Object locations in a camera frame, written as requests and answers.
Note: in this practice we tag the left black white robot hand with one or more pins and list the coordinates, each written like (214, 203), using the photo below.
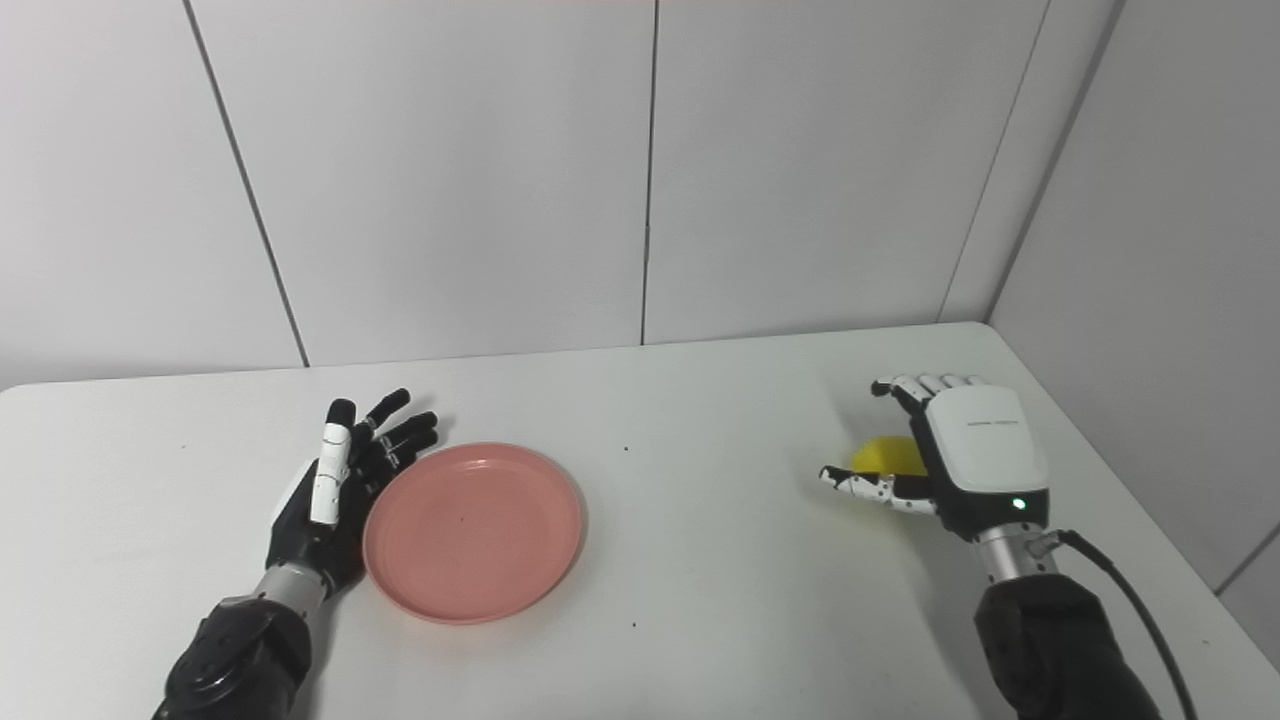
(330, 480)

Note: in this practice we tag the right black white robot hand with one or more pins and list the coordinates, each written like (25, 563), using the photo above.
(985, 450)

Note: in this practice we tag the yellow lemon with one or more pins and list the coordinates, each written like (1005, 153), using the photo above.
(888, 455)

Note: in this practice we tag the pink round plate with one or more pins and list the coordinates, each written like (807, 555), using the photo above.
(472, 535)

